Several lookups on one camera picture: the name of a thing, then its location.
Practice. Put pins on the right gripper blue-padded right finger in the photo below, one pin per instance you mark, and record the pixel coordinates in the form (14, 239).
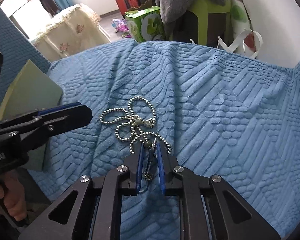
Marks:
(170, 185)

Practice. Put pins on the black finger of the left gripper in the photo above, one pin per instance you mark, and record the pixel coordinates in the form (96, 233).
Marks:
(61, 119)

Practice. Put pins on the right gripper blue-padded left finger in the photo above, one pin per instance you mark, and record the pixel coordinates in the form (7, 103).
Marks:
(130, 184)

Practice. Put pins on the pale green jewelry box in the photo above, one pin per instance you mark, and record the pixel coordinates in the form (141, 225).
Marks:
(31, 90)

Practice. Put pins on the person's left hand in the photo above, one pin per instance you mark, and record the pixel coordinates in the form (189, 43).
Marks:
(13, 196)

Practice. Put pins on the blue textured bed blanket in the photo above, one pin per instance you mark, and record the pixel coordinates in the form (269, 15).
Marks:
(222, 114)

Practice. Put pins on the cream floral covered table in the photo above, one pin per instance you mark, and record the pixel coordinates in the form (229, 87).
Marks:
(73, 30)

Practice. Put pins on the blue upholstered headboard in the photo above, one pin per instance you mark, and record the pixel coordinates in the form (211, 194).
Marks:
(16, 50)

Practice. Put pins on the colourful crumpled wrapper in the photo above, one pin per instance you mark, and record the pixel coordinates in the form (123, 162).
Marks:
(121, 26)

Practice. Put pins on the green cardboard box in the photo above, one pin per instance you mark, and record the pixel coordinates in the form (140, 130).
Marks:
(144, 23)

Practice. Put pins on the white tote bag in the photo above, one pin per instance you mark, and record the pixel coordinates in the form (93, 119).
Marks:
(239, 40)

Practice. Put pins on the fruit print rolled mat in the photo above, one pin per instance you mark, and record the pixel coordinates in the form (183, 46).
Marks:
(240, 22)

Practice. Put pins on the green plastic stool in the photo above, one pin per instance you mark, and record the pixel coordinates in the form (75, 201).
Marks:
(204, 23)

